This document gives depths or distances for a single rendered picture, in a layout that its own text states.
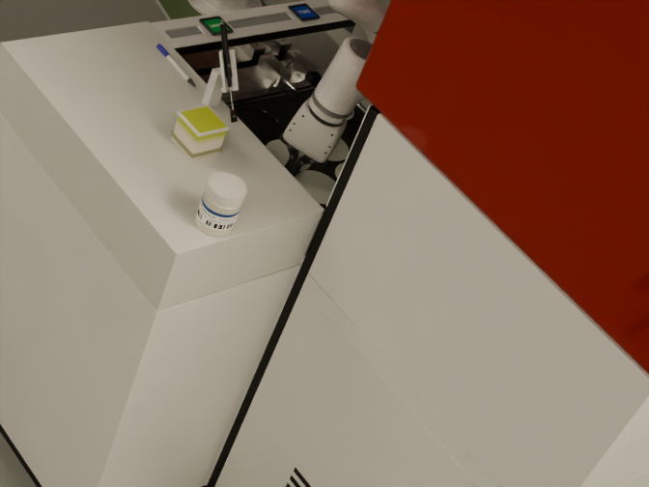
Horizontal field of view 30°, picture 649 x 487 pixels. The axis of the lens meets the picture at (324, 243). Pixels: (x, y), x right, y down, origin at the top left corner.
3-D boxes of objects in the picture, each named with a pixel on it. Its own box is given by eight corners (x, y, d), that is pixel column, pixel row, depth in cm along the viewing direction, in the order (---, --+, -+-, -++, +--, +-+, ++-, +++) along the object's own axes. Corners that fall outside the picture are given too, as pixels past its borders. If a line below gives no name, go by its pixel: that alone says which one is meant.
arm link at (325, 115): (360, 103, 237) (353, 114, 239) (322, 78, 237) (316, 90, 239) (347, 123, 230) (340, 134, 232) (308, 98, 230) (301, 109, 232)
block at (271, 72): (288, 84, 274) (292, 73, 272) (277, 86, 272) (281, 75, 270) (268, 63, 278) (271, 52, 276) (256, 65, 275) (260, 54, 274)
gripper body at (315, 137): (356, 113, 238) (331, 153, 245) (313, 85, 238) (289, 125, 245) (345, 131, 232) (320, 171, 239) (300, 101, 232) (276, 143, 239)
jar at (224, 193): (239, 232, 218) (255, 192, 212) (209, 242, 213) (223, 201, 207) (218, 207, 221) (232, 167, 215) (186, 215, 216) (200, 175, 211)
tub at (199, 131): (221, 155, 233) (230, 128, 228) (189, 162, 228) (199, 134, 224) (199, 130, 236) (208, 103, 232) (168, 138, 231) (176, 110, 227)
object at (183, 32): (340, 65, 299) (358, 17, 290) (156, 100, 263) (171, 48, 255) (317, 42, 303) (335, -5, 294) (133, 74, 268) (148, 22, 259)
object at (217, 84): (231, 116, 243) (249, 63, 234) (215, 120, 240) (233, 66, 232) (213, 98, 245) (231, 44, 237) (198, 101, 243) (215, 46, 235)
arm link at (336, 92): (347, 87, 239) (308, 83, 233) (378, 36, 230) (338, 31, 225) (363, 117, 234) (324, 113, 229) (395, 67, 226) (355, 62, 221)
